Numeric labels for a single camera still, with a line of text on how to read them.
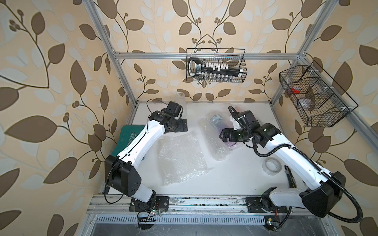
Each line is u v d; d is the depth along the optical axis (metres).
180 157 0.91
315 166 0.42
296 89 0.81
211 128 0.98
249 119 0.57
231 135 0.67
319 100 0.74
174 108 0.62
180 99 0.99
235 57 0.91
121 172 0.41
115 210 0.74
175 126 0.68
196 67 0.85
